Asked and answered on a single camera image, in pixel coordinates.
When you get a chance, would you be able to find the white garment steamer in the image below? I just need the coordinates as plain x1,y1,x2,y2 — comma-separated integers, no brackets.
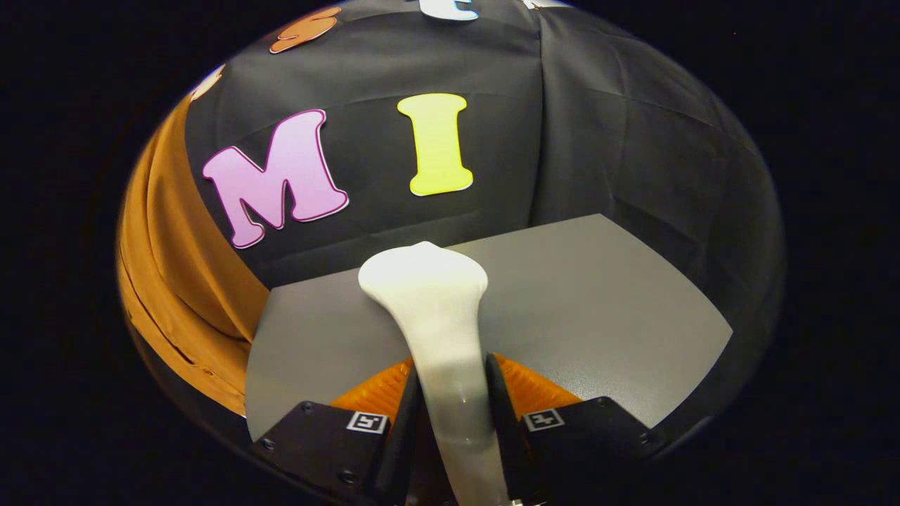
357,241,510,506

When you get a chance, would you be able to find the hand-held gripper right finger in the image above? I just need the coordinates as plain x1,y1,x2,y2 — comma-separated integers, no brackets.
485,353,665,503

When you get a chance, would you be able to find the black backdrop cloth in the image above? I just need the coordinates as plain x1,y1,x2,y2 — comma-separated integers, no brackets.
127,0,785,450

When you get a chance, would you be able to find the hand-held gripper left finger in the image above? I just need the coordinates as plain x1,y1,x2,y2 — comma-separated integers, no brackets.
250,355,423,506

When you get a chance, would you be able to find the grey table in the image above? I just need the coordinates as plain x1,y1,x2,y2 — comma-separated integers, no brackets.
244,214,734,442

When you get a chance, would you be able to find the brown button-up shirt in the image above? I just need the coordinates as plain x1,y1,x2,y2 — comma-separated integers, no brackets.
116,95,271,417

